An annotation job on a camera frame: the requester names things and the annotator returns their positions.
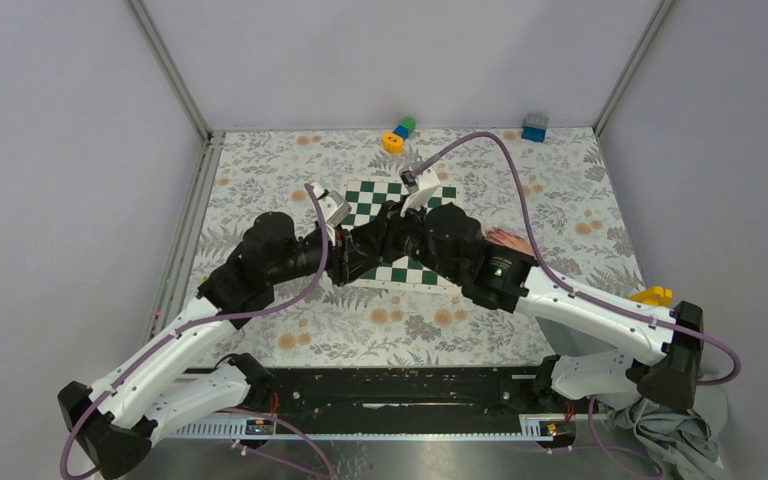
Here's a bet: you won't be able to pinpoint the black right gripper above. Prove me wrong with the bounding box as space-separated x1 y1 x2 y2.
352 194 463 285

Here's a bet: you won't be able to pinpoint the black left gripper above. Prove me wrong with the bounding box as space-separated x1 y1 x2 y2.
269 220 380 286

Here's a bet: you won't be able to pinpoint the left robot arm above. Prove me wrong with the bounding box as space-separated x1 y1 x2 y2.
57 212 387 479

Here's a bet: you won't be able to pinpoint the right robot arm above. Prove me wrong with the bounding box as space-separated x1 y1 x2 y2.
333 201 703 412

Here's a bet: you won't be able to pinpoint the person's hand painted nails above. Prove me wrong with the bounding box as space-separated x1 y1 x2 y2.
485 229 535 257

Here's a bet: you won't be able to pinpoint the green white chessboard mat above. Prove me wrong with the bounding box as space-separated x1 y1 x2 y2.
340 176 463 293

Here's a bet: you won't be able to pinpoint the orange round toy brick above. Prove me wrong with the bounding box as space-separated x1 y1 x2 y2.
381 132 404 154

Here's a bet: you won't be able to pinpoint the blue green toy block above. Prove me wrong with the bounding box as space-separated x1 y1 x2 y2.
392 116 416 141

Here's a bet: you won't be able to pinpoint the floral tablecloth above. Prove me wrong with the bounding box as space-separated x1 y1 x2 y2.
189 128 644 368

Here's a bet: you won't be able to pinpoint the blue grey toy brick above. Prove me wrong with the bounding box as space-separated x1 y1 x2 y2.
521 113 549 143

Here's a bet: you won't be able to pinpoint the yellow toy piece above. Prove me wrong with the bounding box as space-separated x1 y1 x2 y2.
629 286 673 307

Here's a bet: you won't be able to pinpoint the grey cloth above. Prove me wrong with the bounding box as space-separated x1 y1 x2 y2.
610 386 734 479

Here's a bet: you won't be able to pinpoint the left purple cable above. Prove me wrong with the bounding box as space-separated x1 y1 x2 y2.
59 183 336 480

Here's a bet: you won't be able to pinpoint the purple cable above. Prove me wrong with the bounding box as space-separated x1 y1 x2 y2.
59 183 336 480
411 131 743 480

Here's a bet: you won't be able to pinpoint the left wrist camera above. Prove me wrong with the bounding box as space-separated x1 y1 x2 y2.
310 182 351 227

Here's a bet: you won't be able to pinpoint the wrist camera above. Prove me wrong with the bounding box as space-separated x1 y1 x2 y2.
400 168 441 217
310 182 351 227

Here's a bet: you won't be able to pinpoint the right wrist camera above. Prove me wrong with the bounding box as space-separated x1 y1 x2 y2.
400 168 441 217

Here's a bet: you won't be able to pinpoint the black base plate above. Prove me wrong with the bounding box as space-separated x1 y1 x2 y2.
178 364 597 439

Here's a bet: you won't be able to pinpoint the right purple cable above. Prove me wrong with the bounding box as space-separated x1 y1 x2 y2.
411 131 743 480

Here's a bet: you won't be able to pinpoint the aluminium frame rail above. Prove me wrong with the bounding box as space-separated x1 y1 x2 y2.
147 131 226 339

